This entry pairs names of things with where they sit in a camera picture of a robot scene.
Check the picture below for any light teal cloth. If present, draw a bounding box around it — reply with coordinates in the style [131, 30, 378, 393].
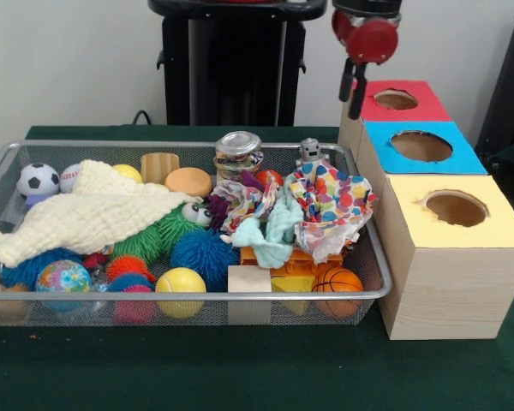
[230, 170, 309, 270]

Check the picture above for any shallow clear mesh bin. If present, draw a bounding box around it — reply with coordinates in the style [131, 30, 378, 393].
[0, 140, 394, 329]

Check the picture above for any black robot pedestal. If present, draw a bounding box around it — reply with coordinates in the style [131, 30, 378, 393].
[147, 0, 329, 128]

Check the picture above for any cream knitted cloth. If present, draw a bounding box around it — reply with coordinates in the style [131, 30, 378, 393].
[0, 158, 198, 269]

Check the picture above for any globe print ball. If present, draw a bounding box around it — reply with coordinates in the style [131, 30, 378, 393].
[34, 259, 92, 312]

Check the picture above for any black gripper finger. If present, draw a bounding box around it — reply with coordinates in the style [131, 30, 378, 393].
[338, 57, 356, 103]
[347, 63, 369, 121]

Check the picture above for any crushed silver metal can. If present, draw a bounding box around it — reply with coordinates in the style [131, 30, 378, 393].
[213, 130, 266, 182]

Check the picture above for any blue spiky ball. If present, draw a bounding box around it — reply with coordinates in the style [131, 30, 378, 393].
[2, 247, 86, 289]
[170, 229, 241, 293]

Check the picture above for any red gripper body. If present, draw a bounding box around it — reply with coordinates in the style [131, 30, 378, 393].
[330, 8, 400, 67]

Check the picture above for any colourful spotted cloth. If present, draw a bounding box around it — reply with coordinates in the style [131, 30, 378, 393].
[289, 161, 379, 265]

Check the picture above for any black and white soccer ball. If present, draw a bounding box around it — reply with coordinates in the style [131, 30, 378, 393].
[16, 163, 61, 199]

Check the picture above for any yellow ball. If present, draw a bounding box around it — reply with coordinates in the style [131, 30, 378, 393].
[154, 267, 207, 320]

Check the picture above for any wooden box with three holes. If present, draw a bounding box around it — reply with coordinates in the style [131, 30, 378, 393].
[337, 79, 514, 342]

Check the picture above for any black stand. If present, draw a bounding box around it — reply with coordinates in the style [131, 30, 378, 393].
[474, 7, 514, 158]

